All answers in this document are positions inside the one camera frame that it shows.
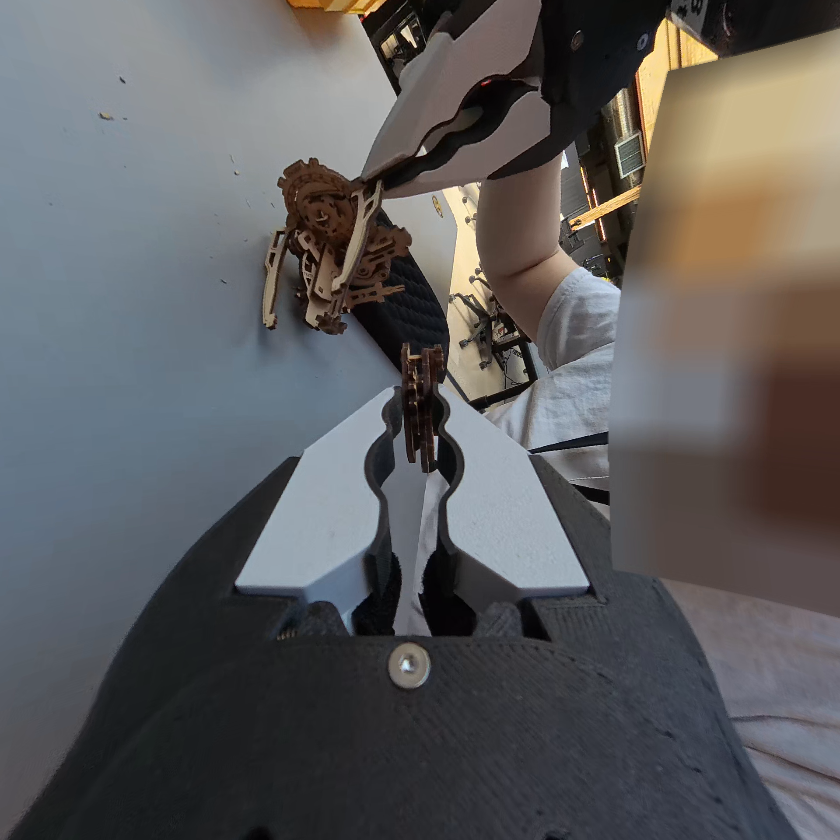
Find small wooden gear part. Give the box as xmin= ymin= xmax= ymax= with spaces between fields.
xmin=399 ymin=341 xmax=446 ymax=475

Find pale pants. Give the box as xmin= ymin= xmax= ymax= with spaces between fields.
xmin=656 ymin=576 xmax=840 ymax=840

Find metal vent grille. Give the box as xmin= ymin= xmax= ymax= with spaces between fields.
xmin=613 ymin=130 xmax=648 ymax=179

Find dark cabinet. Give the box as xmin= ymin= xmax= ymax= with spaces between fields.
xmin=360 ymin=0 xmax=435 ymax=94

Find black swivel chair base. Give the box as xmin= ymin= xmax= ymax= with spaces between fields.
xmin=453 ymin=289 xmax=540 ymax=388

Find wooden mechanical model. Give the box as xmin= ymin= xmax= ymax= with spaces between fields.
xmin=261 ymin=156 xmax=416 ymax=337

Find black strap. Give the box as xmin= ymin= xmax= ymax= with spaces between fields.
xmin=524 ymin=430 xmax=613 ymax=508

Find wooden beam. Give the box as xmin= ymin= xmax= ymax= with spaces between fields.
xmin=567 ymin=185 xmax=643 ymax=232

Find person's right forearm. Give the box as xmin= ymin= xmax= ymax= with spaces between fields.
xmin=475 ymin=152 xmax=619 ymax=347

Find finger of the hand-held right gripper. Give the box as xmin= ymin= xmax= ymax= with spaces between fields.
xmin=382 ymin=95 xmax=553 ymax=198
xmin=360 ymin=0 xmax=547 ymax=183

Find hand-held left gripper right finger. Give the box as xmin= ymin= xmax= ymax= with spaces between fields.
xmin=436 ymin=386 xmax=590 ymax=609

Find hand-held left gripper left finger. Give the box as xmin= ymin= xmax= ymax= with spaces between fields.
xmin=234 ymin=386 xmax=403 ymax=626

